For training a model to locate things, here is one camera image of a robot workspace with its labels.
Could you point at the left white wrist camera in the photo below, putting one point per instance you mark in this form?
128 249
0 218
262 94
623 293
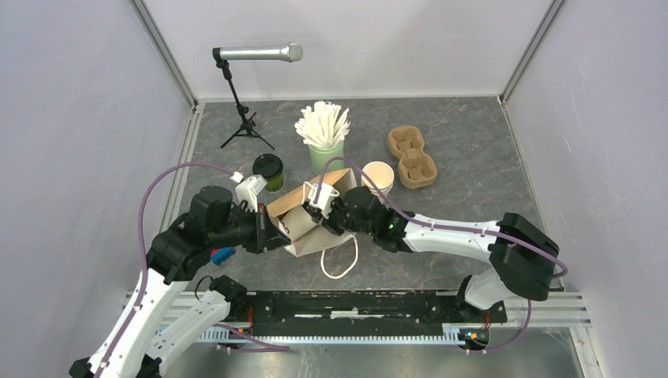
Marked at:
248 188

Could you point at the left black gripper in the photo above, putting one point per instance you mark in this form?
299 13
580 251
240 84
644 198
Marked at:
268 235

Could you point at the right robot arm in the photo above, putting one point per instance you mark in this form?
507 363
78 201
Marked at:
522 258

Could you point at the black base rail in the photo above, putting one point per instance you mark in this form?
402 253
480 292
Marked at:
355 313

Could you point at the green paper coffee cup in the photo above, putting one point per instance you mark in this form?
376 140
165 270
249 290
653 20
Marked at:
275 184

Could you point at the black tripod mic stand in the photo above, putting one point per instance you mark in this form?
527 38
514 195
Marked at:
247 126

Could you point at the silver microphone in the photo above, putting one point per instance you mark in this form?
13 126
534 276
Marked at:
288 52

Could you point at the black plastic cup lid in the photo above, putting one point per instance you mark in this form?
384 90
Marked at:
269 166

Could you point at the brown cardboard cup carrier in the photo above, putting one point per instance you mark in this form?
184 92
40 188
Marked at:
416 168

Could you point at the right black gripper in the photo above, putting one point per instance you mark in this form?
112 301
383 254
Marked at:
328 223

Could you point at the red and blue block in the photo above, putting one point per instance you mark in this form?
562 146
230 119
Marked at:
221 255

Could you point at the stack of white paper cups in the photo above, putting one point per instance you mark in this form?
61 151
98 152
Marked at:
378 177

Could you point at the white paper coffee cup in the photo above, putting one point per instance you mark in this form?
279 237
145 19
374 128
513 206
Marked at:
296 223

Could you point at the white paper straws bundle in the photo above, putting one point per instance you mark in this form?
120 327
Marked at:
323 125

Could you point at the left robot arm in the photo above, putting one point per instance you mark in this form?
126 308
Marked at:
135 347

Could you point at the brown paper bag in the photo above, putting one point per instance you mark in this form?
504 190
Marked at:
317 239

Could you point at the green straw holder cup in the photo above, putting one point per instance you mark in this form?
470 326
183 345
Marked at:
319 156

